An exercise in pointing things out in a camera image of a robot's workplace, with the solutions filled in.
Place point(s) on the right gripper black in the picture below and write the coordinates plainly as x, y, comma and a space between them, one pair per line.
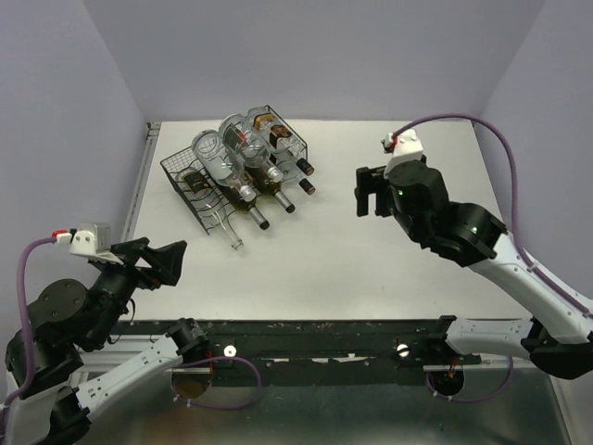
368, 181

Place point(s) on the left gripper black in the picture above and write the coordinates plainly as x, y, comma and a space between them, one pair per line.
167, 261

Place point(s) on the clear square bottle black label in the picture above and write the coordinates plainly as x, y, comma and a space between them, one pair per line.
295, 167

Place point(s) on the square clear bottle dark cap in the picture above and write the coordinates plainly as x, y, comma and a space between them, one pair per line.
274, 129

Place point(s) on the black wire wine rack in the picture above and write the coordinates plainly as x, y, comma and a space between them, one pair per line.
185, 158

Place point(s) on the olive green wine bottle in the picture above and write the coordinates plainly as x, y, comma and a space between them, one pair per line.
266, 186

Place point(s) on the round clear flask bottle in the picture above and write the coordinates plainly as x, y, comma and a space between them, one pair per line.
221, 164

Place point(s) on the round clear bottle silver cap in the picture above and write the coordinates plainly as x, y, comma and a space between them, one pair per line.
248, 146

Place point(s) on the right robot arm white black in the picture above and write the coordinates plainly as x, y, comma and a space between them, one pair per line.
557, 338

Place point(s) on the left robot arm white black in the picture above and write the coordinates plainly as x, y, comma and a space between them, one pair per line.
68, 319

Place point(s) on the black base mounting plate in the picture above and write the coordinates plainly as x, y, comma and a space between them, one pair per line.
332, 353

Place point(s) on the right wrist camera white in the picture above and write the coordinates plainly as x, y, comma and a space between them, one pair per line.
401, 148

